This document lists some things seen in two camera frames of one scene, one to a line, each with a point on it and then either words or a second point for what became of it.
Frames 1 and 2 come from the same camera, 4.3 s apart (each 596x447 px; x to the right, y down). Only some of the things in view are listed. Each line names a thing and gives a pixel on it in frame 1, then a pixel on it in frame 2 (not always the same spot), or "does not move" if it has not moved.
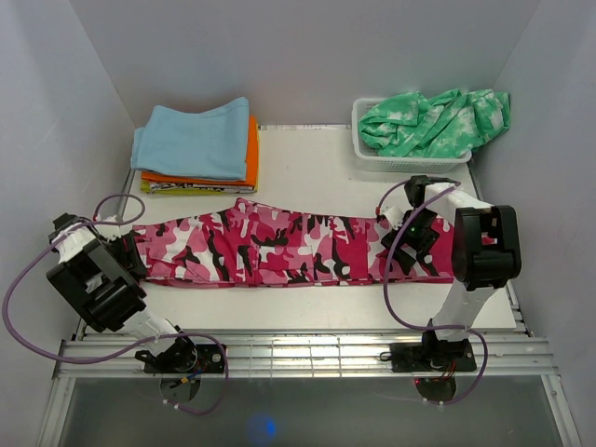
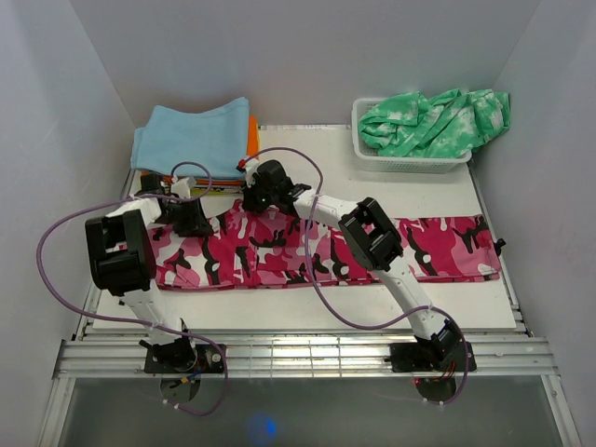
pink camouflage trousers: [249, 243] does not move
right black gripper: [405, 260] -> [251, 202]
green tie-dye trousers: [452, 125] does not move
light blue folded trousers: [209, 144] does not move
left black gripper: [132, 258] -> [196, 224]
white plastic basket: [372, 160] does not move
